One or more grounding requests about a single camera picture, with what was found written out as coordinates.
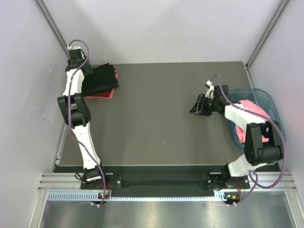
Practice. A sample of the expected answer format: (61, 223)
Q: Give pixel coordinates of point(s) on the teal plastic laundry basket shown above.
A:
(255, 100)

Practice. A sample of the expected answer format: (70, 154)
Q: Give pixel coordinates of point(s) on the right aluminium corner post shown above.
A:
(265, 35)

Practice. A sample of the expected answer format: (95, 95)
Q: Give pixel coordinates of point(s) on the aluminium corner post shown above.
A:
(265, 35)
(50, 21)

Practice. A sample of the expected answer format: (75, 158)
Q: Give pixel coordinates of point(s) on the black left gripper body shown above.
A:
(88, 68)

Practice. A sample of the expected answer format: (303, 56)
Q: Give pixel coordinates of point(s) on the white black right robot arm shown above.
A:
(264, 142)

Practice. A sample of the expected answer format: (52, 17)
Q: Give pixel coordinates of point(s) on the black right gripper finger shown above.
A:
(196, 109)
(201, 100)

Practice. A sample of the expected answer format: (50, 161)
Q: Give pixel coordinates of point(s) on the black t shirt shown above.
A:
(106, 68)

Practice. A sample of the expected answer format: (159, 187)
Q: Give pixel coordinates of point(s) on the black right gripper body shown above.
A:
(209, 106)

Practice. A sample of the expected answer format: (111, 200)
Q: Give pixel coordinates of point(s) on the folded dark red t shirt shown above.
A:
(102, 95)

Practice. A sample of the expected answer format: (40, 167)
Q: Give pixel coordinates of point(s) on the grey slotted cable duct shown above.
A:
(98, 197)

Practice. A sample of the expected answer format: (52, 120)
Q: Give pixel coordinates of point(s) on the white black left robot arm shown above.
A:
(77, 116)

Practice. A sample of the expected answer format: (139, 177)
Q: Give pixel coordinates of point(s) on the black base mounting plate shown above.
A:
(157, 191)

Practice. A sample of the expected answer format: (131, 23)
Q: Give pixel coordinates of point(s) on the left aluminium corner post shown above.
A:
(50, 21)

